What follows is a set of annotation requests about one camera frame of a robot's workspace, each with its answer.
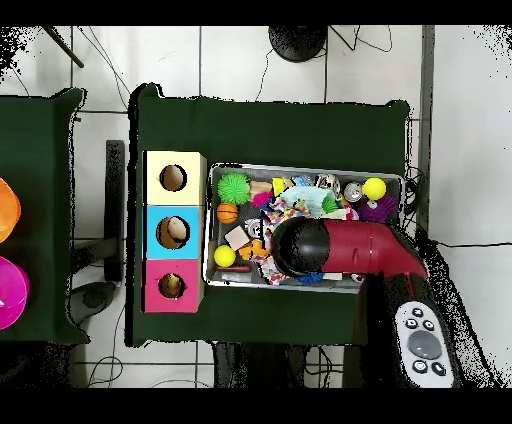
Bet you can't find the long black floor cable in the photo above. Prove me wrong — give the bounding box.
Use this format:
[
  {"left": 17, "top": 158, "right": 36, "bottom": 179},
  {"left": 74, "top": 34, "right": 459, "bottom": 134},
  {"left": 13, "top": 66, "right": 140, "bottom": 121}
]
[{"left": 427, "top": 237, "right": 512, "bottom": 249}]

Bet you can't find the black panel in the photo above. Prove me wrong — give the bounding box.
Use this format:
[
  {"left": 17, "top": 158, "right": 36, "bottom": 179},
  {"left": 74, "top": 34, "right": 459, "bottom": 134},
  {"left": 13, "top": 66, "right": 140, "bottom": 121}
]
[{"left": 103, "top": 139, "right": 128, "bottom": 283}]

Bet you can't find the orange toy block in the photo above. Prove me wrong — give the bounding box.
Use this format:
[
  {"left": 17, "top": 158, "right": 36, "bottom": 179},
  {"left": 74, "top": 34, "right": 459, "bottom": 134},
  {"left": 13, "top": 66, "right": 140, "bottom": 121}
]
[{"left": 238, "top": 238, "right": 273, "bottom": 263}]

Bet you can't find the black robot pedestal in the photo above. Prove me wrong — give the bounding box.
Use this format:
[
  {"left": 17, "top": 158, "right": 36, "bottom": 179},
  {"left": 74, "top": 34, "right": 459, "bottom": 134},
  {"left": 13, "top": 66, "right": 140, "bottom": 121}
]
[{"left": 209, "top": 342, "right": 345, "bottom": 389}]

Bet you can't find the black rod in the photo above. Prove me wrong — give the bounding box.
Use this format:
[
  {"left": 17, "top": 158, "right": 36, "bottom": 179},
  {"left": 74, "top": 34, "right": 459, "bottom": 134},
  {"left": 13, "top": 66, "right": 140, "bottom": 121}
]
[{"left": 41, "top": 25, "right": 85, "bottom": 69}]

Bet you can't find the dark green side tablecloth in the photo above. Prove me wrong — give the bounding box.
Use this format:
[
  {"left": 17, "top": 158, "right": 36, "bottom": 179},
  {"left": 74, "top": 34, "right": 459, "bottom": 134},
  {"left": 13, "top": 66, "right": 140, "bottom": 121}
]
[{"left": 0, "top": 87, "right": 88, "bottom": 345}]

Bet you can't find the purple spiky ball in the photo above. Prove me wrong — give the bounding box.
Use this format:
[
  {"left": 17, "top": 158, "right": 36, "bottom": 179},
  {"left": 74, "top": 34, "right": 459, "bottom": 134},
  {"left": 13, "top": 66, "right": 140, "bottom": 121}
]
[{"left": 358, "top": 195, "right": 399, "bottom": 227}]

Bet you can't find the large yellow ball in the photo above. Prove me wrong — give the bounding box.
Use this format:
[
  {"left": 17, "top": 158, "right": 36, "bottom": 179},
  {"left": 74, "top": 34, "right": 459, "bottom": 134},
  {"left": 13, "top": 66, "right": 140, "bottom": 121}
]
[{"left": 361, "top": 176, "right": 388, "bottom": 202}]

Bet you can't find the light teal waffle cloth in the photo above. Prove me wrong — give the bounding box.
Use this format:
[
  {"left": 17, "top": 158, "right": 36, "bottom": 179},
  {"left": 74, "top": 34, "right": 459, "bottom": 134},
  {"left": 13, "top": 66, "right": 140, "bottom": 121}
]
[{"left": 279, "top": 185, "right": 341, "bottom": 219}]

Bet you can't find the clear wire mesh bin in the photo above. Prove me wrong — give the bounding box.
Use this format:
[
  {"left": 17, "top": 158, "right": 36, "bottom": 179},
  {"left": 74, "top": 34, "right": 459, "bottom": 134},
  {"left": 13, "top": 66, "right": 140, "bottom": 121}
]
[{"left": 203, "top": 163, "right": 405, "bottom": 297}]

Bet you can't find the orange mini basketball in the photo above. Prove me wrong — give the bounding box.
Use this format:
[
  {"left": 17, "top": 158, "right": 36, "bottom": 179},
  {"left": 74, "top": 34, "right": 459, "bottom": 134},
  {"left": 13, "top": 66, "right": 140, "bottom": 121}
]
[{"left": 215, "top": 202, "right": 240, "bottom": 225}]

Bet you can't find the pink disc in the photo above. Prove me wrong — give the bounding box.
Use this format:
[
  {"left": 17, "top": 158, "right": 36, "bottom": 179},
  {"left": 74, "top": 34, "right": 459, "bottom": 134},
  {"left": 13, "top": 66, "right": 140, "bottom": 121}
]
[{"left": 0, "top": 255, "right": 31, "bottom": 331}]

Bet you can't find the wooden box with three holes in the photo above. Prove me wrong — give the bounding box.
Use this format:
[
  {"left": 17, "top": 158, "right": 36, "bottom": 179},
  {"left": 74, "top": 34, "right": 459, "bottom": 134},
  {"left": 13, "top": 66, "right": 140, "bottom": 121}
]
[{"left": 142, "top": 149, "right": 209, "bottom": 315}]

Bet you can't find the orange disc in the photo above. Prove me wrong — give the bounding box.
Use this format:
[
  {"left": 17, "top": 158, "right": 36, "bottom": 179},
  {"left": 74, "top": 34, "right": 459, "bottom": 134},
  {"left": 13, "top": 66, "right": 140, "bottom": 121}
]
[{"left": 0, "top": 177, "right": 23, "bottom": 245}]

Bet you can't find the green spiky ball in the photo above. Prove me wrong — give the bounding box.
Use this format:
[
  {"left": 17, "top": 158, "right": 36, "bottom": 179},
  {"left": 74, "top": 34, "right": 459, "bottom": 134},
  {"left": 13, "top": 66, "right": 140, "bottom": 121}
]
[{"left": 216, "top": 172, "right": 252, "bottom": 207}]

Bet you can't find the small yellow ball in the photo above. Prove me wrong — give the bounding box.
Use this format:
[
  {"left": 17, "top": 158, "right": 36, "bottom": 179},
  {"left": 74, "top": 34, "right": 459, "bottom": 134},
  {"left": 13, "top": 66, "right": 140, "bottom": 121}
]
[{"left": 213, "top": 243, "right": 238, "bottom": 269}]

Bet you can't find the black round base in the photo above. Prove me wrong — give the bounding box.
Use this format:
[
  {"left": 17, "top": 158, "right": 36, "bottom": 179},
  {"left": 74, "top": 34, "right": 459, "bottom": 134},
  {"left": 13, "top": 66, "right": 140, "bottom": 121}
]
[{"left": 268, "top": 25, "right": 329, "bottom": 63}]

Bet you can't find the heart print cloth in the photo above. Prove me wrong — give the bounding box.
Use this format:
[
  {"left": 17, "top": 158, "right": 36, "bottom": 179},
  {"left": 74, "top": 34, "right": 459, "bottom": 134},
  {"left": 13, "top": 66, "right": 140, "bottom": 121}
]
[{"left": 265, "top": 199, "right": 296, "bottom": 232}]

